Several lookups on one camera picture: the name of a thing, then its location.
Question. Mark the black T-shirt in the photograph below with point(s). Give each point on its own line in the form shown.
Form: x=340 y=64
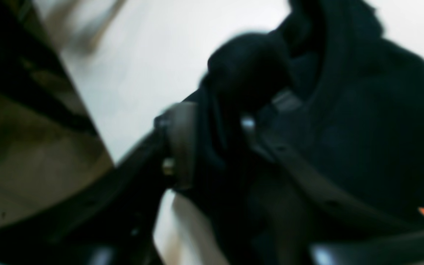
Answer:
x=322 y=48

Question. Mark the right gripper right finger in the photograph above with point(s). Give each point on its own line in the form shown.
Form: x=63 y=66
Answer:
x=342 y=181

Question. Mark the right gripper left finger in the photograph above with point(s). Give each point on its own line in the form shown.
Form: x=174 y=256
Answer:
x=111 y=221

